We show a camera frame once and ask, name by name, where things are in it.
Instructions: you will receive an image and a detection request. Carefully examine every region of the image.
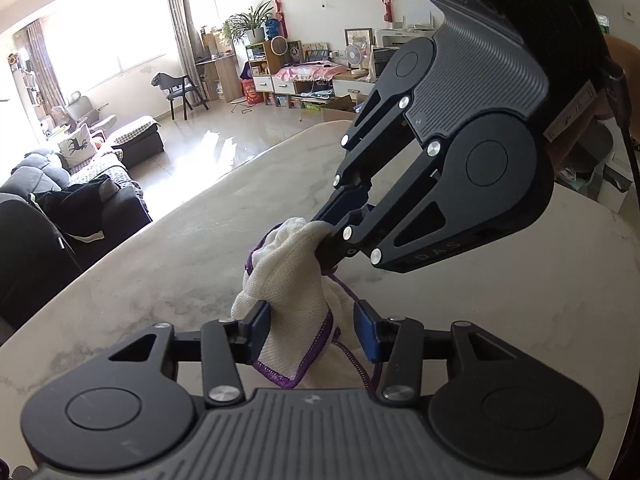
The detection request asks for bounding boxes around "white towel purple trim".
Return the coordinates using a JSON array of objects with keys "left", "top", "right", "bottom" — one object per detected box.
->
[{"left": 231, "top": 218, "right": 382, "bottom": 391}]

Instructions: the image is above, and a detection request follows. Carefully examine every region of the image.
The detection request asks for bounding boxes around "cardboard box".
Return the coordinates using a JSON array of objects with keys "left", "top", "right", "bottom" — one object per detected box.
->
[{"left": 321, "top": 94, "right": 368, "bottom": 122}]

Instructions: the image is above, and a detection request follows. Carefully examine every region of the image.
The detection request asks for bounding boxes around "low white tv cabinet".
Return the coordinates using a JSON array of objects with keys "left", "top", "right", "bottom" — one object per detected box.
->
[{"left": 244, "top": 37, "right": 377, "bottom": 111}]

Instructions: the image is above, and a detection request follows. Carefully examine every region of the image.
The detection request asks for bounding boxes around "white printer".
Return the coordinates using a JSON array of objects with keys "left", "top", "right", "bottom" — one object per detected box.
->
[{"left": 374, "top": 12, "right": 437, "bottom": 49}]

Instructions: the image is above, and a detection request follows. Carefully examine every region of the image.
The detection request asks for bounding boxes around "pink cloth on cabinet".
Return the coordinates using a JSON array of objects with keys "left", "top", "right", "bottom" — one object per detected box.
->
[{"left": 274, "top": 61, "right": 348, "bottom": 81}]

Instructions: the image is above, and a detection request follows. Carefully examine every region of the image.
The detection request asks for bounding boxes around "small white desk fan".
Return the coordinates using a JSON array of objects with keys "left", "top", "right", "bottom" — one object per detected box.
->
[{"left": 345, "top": 44, "right": 368, "bottom": 76}]

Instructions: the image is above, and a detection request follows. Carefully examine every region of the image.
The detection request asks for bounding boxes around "framed picture on cabinet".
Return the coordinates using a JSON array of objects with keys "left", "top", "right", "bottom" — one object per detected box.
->
[{"left": 344, "top": 27, "right": 374, "bottom": 55}]

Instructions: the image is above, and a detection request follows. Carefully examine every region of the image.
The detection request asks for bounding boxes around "wooden desk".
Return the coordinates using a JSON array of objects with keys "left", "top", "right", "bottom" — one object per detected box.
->
[{"left": 196, "top": 54, "right": 243, "bottom": 103}]

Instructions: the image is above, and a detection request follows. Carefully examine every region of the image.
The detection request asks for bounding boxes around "black jacket on sofa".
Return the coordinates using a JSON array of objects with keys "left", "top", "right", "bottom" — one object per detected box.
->
[{"left": 30, "top": 174, "right": 120, "bottom": 244}]

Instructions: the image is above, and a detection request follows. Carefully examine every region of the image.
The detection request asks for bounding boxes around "potted green plant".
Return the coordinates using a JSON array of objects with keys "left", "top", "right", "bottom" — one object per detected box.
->
[{"left": 222, "top": 1, "right": 273, "bottom": 44}]

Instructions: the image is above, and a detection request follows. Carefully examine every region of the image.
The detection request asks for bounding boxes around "black dining chair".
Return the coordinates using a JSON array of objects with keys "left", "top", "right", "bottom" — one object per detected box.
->
[{"left": 151, "top": 73, "right": 208, "bottom": 120}]

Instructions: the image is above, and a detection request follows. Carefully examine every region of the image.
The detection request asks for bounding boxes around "dark ottoman checkered top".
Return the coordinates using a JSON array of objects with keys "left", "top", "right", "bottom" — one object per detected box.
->
[{"left": 106, "top": 116, "right": 164, "bottom": 169}]

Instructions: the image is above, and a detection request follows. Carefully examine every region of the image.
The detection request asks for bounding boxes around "deer print cushion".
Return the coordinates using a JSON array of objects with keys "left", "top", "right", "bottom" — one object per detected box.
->
[{"left": 58, "top": 124, "right": 98, "bottom": 168}]

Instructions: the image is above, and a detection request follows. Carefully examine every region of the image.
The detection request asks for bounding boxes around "dark grey sofa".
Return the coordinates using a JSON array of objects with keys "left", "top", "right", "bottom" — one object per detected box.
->
[{"left": 1, "top": 150, "right": 151, "bottom": 270}]

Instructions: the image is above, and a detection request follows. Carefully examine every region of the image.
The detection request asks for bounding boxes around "grey office chair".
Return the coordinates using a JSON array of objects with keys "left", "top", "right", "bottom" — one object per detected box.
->
[{"left": 66, "top": 91, "right": 117, "bottom": 133}]

